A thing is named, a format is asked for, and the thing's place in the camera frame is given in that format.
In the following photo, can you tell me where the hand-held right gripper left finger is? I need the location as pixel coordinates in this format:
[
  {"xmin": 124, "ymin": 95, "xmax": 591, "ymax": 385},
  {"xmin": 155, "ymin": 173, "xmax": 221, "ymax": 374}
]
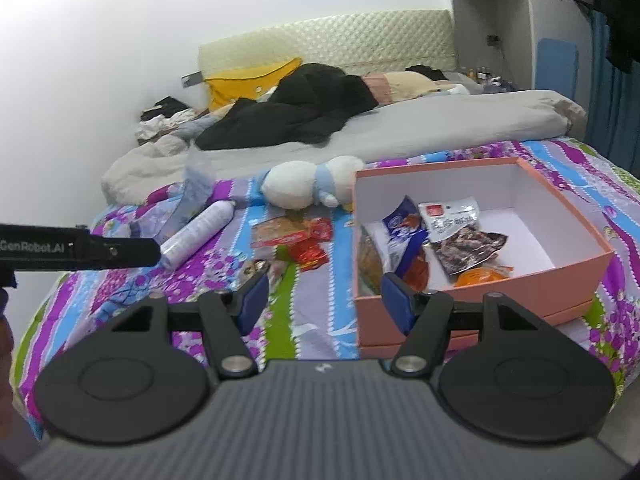
[{"xmin": 90, "ymin": 272, "xmax": 271, "ymax": 380}]

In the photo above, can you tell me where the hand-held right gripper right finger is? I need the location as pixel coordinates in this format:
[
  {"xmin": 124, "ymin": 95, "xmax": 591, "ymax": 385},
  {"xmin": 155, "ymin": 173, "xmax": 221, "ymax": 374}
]
[{"xmin": 380, "ymin": 272, "xmax": 558, "ymax": 379}]

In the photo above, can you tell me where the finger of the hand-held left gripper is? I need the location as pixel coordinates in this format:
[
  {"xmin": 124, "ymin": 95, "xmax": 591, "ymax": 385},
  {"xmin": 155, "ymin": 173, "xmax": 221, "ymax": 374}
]
[{"xmin": 75, "ymin": 233, "xmax": 162, "ymax": 269}]

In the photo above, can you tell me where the clear bread snack packet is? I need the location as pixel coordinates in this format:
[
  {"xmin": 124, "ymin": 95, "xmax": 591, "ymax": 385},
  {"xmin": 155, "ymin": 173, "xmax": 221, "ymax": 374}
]
[{"xmin": 239, "ymin": 258, "xmax": 274, "ymax": 282}]

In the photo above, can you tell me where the brown snack packet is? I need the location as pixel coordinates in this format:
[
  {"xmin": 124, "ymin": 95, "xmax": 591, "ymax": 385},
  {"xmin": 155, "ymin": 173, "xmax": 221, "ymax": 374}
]
[{"xmin": 359, "ymin": 224, "xmax": 397, "ymax": 297}]

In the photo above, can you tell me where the shiny red snack packet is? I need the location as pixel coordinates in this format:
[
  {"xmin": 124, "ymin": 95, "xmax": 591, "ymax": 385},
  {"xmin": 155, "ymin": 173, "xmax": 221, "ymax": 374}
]
[{"xmin": 289, "ymin": 239, "xmax": 329, "ymax": 272}]

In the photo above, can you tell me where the red orange windowed snack packet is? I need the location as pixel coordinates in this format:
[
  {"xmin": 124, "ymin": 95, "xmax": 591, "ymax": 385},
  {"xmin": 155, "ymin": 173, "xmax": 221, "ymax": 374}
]
[{"xmin": 249, "ymin": 217, "xmax": 334, "ymax": 249}]

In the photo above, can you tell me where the blue and white snack packet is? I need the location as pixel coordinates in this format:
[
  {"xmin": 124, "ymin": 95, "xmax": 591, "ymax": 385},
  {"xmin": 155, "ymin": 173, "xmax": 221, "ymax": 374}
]
[{"xmin": 381, "ymin": 195, "xmax": 432, "ymax": 293}]

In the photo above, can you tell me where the dark meat snack packet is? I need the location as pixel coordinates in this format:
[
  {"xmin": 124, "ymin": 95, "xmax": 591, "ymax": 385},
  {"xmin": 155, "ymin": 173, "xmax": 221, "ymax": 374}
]
[{"xmin": 418, "ymin": 198, "xmax": 509, "ymax": 277}]

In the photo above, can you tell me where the pink cardboard box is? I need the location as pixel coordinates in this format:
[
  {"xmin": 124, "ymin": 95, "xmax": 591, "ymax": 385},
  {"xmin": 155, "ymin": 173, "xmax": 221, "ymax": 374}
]
[{"xmin": 352, "ymin": 156, "xmax": 615, "ymax": 361}]

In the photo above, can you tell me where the floral striped bed sheet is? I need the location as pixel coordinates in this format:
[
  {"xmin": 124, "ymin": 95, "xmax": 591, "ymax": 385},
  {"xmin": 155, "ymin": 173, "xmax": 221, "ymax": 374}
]
[{"xmin": 14, "ymin": 137, "xmax": 640, "ymax": 442}]

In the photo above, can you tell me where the white spray bottle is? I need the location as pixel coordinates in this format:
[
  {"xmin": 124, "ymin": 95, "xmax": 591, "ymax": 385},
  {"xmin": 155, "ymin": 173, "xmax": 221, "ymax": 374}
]
[{"xmin": 159, "ymin": 200, "xmax": 237, "ymax": 269}]

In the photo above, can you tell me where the clear plastic bag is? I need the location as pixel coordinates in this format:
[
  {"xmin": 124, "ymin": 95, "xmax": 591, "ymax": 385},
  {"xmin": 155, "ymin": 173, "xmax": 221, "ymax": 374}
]
[{"xmin": 131, "ymin": 151, "xmax": 217, "ymax": 247}]

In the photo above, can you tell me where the white and blue plush toy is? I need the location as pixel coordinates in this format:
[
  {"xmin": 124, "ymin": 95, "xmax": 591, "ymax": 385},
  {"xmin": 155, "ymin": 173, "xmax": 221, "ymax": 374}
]
[{"xmin": 256, "ymin": 155, "xmax": 367, "ymax": 210}]

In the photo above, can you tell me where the pile of clothes on nightstand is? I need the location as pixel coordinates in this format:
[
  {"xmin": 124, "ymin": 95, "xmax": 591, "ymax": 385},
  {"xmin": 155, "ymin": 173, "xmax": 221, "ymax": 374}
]
[{"xmin": 135, "ymin": 96, "xmax": 197, "ymax": 142}]

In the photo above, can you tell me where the light blue clothing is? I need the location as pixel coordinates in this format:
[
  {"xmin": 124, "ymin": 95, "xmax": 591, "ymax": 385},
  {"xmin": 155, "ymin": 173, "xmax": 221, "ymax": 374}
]
[{"xmin": 172, "ymin": 114, "xmax": 223, "ymax": 142}]

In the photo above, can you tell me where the grey duvet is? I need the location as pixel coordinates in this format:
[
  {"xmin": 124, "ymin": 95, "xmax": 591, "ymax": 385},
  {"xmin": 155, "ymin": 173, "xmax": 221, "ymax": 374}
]
[{"xmin": 101, "ymin": 89, "xmax": 587, "ymax": 206}]

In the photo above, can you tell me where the yellow pillow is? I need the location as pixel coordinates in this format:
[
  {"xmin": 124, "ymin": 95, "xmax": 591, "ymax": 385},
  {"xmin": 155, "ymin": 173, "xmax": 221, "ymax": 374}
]
[{"xmin": 204, "ymin": 57, "xmax": 304, "ymax": 112}]

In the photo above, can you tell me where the black clothing heap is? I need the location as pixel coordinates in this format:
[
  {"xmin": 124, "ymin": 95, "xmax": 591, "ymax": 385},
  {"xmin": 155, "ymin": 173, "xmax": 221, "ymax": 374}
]
[{"xmin": 195, "ymin": 62, "xmax": 379, "ymax": 151}]

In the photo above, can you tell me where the beige and pink clothing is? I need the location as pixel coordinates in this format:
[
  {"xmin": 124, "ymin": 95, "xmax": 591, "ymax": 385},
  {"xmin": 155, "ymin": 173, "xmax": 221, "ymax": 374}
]
[{"xmin": 362, "ymin": 70, "xmax": 451, "ymax": 107}]

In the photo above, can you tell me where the group of small bottles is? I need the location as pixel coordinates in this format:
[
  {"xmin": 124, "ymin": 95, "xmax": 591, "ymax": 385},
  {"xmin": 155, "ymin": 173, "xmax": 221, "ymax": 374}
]
[{"xmin": 459, "ymin": 64, "xmax": 503, "ymax": 87}]

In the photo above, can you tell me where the cream quilted headboard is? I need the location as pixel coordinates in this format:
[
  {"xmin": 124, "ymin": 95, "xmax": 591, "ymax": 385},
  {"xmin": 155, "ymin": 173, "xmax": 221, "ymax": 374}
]
[{"xmin": 198, "ymin": 8, "xmax": 457, "ymax": 83}]

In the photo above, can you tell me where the blue padded board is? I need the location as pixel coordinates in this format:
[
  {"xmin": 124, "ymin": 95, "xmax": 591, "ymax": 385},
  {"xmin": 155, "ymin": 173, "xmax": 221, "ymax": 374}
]
[{"xmin": 534, "ymin": 37, "xmax": 579, "ymax": 102}]

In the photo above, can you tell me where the blue curtain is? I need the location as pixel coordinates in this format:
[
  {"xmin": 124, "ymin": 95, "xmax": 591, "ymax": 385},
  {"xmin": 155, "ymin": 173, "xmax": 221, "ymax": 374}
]
[{"xmin": 585, "ymin": 7, "xmax": 640, "ymax": 183}]

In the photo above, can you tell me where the grey cabinet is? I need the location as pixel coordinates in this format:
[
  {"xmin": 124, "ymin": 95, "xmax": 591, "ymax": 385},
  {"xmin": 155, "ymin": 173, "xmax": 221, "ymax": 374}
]
[{"xmin": 445, "ymin": 0, "xmax": 593, "ymax": 93}]

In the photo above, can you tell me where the black hanging coat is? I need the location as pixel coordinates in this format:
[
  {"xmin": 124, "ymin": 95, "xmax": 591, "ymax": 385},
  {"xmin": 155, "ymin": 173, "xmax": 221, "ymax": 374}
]
[{"xmin": 559, "ymin": 0, "xmax": 640, "ymax": 75}]

